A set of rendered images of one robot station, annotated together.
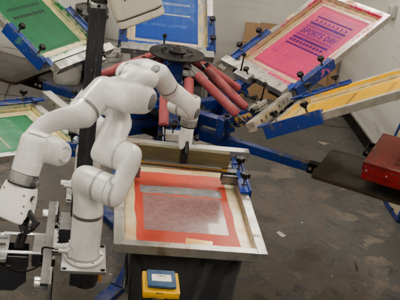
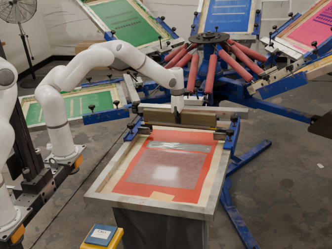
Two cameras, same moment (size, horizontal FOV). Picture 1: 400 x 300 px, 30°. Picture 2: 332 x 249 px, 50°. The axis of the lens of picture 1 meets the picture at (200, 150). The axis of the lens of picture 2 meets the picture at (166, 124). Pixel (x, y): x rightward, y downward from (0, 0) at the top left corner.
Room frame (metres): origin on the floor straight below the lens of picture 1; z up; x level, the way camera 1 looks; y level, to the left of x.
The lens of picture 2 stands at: (1.44, -0.70, 1.98)
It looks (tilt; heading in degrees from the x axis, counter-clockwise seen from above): 28 degrees down; 29
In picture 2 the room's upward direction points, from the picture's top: 6 degrees counter-clockwise
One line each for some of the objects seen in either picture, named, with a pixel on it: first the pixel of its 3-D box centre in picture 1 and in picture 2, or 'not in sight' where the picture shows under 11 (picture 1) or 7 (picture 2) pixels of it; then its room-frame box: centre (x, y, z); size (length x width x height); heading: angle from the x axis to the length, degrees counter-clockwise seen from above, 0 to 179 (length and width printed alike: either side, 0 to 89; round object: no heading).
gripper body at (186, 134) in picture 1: (186, 134); (178, 100); (2.99, 0.07, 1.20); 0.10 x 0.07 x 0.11; 9
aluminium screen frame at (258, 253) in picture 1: (183, 203); (171, 157); (2.79, 0.03, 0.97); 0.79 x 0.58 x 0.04; 9
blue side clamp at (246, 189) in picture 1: (240, 181); (232, 137); (3.07, -0.20, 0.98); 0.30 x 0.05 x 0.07; 9
